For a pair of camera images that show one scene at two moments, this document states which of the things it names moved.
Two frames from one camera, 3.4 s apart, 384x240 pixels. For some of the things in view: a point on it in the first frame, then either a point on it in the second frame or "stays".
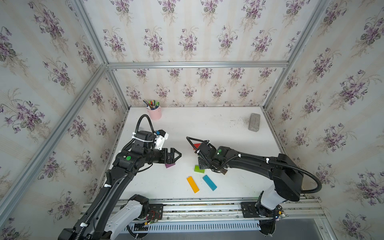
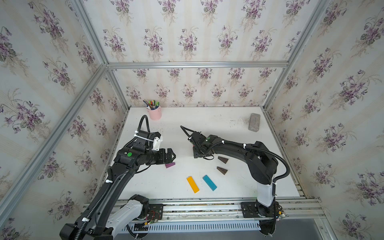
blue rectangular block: x=209 y=182 stays
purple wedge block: x=169 y=165 stays
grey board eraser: x=254 y=123 stays
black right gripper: x=201 y=165 -> x=195 y=154
